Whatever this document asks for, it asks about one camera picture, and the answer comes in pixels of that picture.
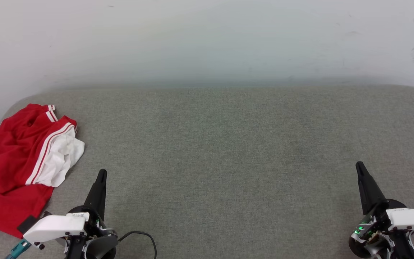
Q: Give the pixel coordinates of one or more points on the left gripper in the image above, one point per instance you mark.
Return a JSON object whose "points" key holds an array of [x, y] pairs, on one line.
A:
{"points": [[93, 225]]}

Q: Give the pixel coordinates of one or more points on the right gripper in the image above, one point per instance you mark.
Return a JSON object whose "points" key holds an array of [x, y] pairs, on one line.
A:
{"points": [[381, 216]]}

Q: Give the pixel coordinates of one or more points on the red and white t-shirt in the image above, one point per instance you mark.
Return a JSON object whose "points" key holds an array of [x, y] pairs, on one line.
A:
{"points": [[5, 165]]}

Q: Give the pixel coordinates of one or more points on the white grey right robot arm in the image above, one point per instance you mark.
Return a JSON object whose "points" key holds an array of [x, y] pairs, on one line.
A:
{"points": [[374, 249]]}

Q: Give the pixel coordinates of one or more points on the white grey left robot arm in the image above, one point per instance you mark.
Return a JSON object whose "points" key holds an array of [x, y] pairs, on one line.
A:
{"points": [[101, 248]]}

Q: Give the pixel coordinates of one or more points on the white right camera bracket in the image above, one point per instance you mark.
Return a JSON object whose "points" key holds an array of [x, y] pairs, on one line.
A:
{"points": [[413, 219]]}

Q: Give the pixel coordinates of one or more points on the white camera bracket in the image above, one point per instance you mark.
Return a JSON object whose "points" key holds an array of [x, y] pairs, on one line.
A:
{"points": [[413, 219], [54, 226]]}

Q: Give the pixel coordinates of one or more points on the white left camera bracket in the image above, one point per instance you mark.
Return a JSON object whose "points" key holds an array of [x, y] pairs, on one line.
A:
{"points": [[54, 226]]}

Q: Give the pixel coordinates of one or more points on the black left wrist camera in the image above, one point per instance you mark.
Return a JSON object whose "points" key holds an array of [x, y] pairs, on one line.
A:
{"points": [[27, 223]]}

